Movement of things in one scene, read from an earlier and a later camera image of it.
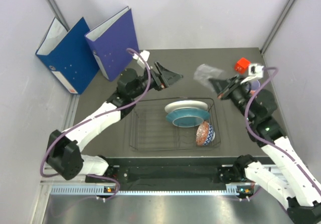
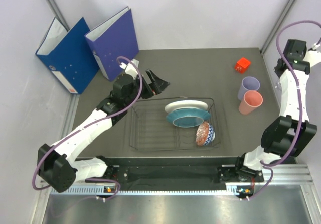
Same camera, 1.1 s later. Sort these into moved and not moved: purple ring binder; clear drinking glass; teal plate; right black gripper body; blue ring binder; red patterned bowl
Moved: right black gripper body; clear drinking glass
Not moved: blue ring binder; purple ring binder; red patterned bowl; teal plate
